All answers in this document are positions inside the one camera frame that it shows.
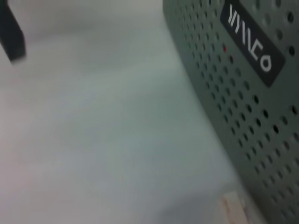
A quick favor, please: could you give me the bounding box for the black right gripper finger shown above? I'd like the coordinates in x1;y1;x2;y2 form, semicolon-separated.
0;0;27;63

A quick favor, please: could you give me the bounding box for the grey-green perforated storage bin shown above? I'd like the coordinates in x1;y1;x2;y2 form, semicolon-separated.
162;0;299;224

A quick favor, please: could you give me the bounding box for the white building brick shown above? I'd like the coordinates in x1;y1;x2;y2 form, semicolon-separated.
220;191;249;224

